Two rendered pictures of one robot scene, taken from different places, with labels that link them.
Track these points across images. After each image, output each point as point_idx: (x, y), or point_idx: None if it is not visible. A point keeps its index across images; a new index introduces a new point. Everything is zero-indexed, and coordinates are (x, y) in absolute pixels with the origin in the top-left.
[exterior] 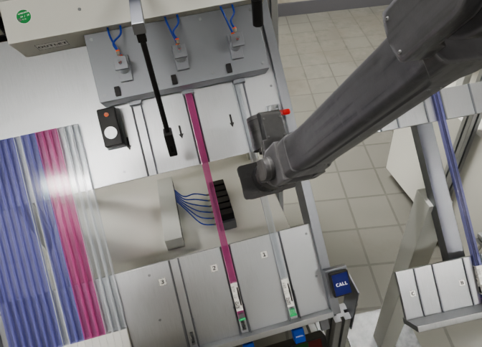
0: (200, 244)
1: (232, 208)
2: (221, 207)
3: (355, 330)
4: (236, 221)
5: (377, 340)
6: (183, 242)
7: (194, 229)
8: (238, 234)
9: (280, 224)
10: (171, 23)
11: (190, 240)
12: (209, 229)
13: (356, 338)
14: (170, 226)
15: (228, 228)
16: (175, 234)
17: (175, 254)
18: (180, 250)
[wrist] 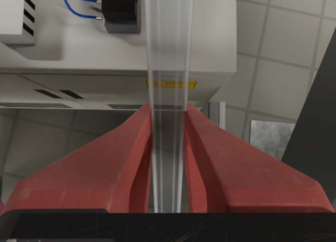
0: (64, 50)
1: (133, 2)
2: None
3: (261, 138)
4: (143, 19)
5: (279, 159)
6: (31, 40)
7: (60, 10)
8: (138, 49)
9: (221, 55)
10: None
11: (48, 34)
12: (89, 22)
13: (259, 146)
14: (4, 1)
15: (123, 32)
16: (10, 24)
17: (15, 55)
18: (25, 50)
